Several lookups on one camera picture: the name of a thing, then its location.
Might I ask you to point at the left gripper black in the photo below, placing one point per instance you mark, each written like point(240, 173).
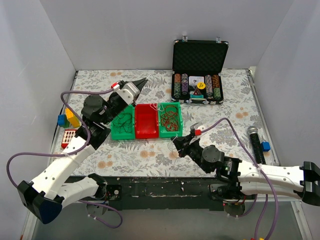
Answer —
point(120, 100)

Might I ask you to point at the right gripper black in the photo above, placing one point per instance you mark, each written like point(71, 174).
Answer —
point(183, 142)

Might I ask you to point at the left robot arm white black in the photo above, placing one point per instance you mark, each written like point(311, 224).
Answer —
point(88, 138)

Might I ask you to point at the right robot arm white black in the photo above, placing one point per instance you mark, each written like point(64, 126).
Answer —
point(246, 178)

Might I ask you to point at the red bin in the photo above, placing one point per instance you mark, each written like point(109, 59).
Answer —
point(146, 122)

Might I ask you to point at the right green bin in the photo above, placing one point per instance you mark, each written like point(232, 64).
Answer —
point(170, 120)

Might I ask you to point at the green bin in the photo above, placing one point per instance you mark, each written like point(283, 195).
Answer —
point(170, 120)
point(123, 126)

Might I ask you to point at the left green bin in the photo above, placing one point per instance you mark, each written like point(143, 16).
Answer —
point(123, 126)

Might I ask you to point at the black poker chip case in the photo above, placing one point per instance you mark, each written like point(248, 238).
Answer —
point(196, 71)

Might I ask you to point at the stacked toy bricks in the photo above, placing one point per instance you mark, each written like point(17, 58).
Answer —
point(68, 120)

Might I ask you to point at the black microphone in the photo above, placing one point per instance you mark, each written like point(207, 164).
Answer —
point(252, 131)

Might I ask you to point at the red white toy block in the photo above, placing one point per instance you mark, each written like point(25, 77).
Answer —
point(67, 137)

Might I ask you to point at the blue toy brick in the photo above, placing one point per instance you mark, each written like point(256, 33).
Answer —
point(265, 146)

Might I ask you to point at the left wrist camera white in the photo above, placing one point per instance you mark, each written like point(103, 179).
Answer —
point(124, 91)

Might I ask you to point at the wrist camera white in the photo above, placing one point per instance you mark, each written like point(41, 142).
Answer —
point(198, 129)
point(124, 91)

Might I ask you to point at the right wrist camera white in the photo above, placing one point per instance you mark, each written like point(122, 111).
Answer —
point(198, 129)

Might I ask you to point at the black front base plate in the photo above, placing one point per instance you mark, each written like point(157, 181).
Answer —
point(161, 193)

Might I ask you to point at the aluminium frame rail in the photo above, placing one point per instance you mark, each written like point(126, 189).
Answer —
point(275, 197)

